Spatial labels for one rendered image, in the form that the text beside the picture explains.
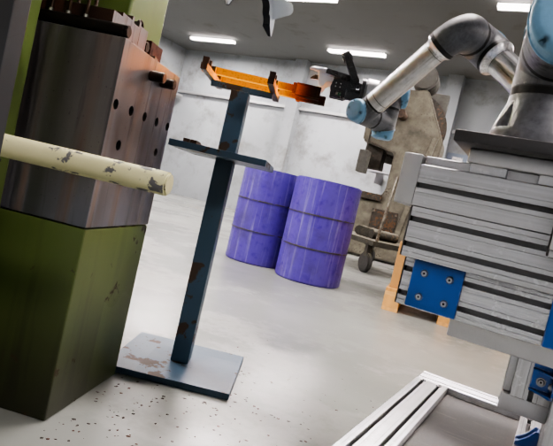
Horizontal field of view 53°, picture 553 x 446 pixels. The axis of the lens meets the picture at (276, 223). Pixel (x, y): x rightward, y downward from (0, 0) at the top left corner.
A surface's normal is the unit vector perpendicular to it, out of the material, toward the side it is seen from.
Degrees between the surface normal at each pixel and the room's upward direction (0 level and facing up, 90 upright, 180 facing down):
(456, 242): 90
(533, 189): 90
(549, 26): 97
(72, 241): 90
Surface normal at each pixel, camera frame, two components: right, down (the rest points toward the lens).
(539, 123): -0.28, -0.32
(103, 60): -0.15, 0.02
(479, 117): -0.46, -0.06
